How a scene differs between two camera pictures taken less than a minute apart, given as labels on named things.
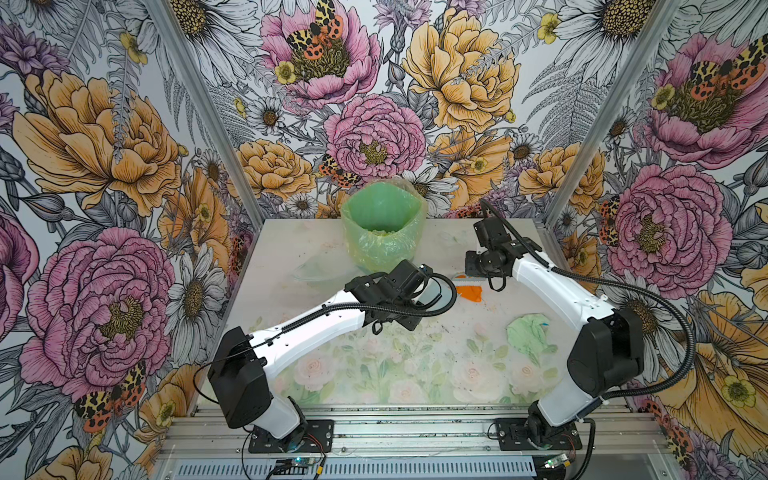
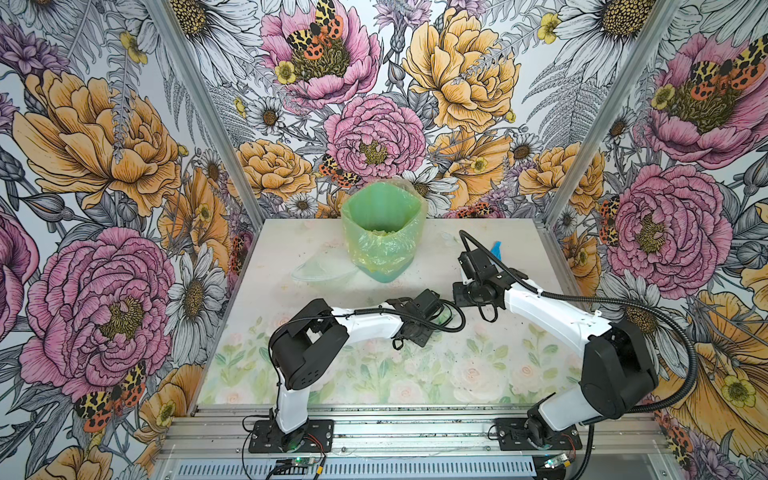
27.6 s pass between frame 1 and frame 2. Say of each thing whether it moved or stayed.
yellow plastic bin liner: stayed
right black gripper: moved
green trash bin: stayed
